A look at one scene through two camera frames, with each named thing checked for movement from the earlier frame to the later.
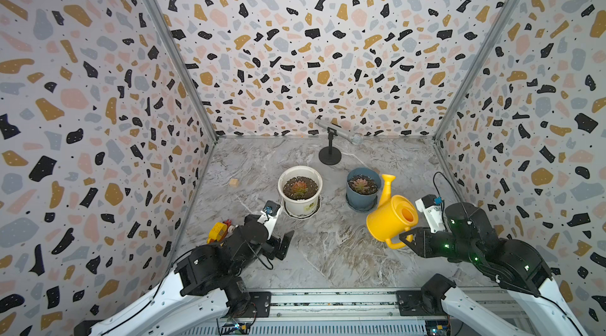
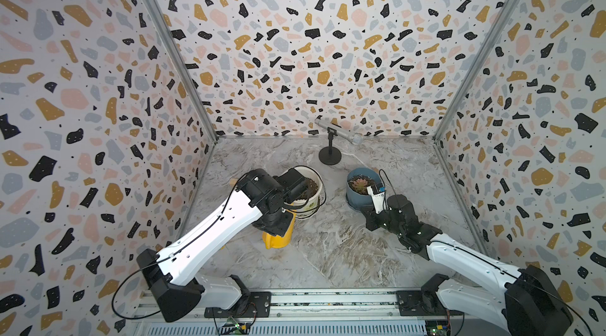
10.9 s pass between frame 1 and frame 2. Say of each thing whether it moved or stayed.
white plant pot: stayed
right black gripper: moved
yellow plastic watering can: moved
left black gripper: moved
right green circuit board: stayed
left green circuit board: stayed
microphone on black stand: stayed
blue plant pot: stayed
